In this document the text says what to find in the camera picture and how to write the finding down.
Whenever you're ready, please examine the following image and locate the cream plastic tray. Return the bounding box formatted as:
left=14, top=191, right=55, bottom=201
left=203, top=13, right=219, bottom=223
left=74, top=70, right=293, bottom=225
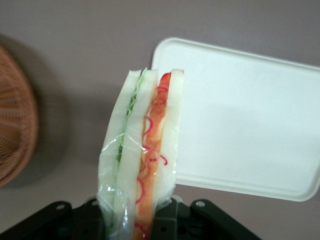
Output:
left=151, top=36, right=320, bottom=203

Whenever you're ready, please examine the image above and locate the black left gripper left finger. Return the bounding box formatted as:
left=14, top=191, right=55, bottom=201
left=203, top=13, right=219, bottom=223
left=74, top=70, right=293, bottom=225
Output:
left=0, top=198, right=111, bottom=240

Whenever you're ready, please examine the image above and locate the round brown wicker basket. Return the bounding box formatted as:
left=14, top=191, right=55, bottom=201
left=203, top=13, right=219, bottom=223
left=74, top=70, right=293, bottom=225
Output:
left=0, top=41, right=40, bottom=188

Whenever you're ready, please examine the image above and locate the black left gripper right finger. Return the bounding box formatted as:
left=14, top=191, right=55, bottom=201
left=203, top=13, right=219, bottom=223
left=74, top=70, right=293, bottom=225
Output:
left=151, top=196, right=263, bottom=240

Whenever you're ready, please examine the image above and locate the triangle sandwich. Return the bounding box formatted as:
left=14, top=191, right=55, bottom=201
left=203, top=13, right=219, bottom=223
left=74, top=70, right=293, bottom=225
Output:
left=95, top=67, right=186, bottom=240

